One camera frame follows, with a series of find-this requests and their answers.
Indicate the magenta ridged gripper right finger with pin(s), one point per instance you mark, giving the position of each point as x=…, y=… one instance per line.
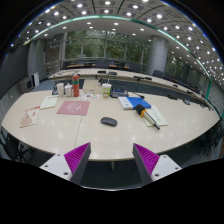
x=151, y=166

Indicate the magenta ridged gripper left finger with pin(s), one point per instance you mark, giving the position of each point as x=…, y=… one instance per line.
x=69, y=166

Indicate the black computer mouse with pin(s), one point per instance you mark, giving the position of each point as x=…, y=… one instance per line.
x=109, y=121

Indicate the pink square mouse pad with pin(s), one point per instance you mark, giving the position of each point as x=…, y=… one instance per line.
x=74, y=108

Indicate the light green paper sheet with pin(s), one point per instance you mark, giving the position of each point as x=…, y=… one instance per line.
x=157, y=116

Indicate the red and white booklet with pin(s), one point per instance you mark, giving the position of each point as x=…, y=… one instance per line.
x=30, y=116

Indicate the blue folder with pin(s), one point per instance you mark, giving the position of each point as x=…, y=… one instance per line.
x=134, y=101

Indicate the pale green booklet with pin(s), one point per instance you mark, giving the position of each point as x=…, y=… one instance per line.
x=49, y=102

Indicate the colourful leaflets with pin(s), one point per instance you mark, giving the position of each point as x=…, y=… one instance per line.
x=89, y=96

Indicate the white book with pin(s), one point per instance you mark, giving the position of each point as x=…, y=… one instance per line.
x=125, y=103

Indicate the white lidded jar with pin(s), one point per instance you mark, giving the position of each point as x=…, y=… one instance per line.
x=68, y=90

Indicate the white cylindrical cup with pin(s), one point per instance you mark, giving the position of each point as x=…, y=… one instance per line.
x=60, y=89

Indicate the cardboard box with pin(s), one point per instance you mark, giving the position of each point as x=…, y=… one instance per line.
x=92, y=86

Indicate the black desk telephone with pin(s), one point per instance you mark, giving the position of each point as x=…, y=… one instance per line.
x=115, y=93

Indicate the paper cup with green print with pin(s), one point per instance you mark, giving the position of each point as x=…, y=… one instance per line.
x=106, y=88

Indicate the red drink bottle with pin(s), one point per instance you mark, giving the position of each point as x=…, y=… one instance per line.
x=75, y=83

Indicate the black office chair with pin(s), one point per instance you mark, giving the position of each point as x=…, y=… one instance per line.
x=158, y=74

